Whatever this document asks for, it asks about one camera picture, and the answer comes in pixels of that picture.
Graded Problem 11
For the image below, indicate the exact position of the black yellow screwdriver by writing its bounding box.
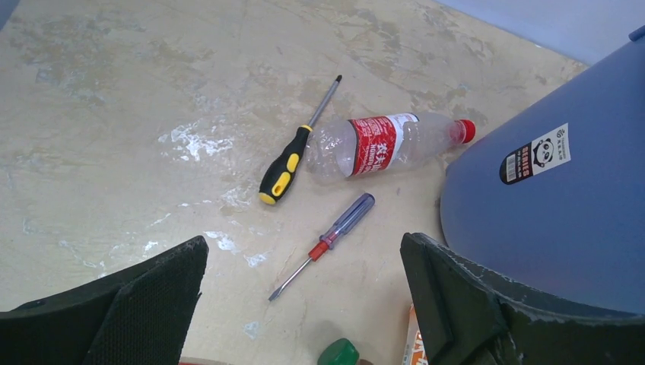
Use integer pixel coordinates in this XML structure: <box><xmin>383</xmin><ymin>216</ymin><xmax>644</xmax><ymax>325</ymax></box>
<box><xmin>259</xmin><ymin>75</ymin><xmax>342</xmax><ymax>205</ymax></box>

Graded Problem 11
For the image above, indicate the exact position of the blue red screwdriver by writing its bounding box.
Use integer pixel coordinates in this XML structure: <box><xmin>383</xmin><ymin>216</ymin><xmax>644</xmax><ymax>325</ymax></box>
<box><xmin>268</xmin><ymin>192</ymin><xmax>376</xmax><ymax>302</ymax></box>

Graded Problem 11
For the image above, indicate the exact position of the Starbucks bottle green cap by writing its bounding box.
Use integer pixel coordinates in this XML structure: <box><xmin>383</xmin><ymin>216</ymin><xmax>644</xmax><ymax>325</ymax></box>
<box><xmin>316</xmin><ymin>338</ymin><xmax>360</xmax><ymax>365</ymax></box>

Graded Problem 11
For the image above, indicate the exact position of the blue plastic bin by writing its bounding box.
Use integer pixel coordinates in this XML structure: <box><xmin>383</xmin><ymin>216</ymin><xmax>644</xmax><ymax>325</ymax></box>
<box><xmin>440</xmin><ymin>29</ymin><xmax>644</xmax><ymax>314</ymax></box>

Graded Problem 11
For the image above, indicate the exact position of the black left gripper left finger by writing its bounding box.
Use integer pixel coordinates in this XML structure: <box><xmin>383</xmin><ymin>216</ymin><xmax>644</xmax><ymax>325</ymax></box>
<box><xmin>1</xmin><ymin>236</ymin><xmax>208</xmax><ymax>364</ymax></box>

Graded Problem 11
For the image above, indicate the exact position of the clear bottle red label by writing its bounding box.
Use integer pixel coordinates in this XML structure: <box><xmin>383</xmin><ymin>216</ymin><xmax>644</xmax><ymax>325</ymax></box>
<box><xmin>306</xmin><ymin>111</ymin><xmax>476</xmax><ymax>183</ymax></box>

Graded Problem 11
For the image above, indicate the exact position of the orange tea bottle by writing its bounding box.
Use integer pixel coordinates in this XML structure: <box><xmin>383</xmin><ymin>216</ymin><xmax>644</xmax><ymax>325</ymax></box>
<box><xmin>402</xmin><ymin>305</ymin><xmax>429</xmax><ymax>365</ymax></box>

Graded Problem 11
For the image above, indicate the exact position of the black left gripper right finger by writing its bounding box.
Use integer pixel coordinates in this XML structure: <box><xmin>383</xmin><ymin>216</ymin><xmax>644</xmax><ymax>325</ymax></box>
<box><xmin>400</xmin><ymin>233</ymin><xmax>644</xmax><ymax>364</ymax></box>

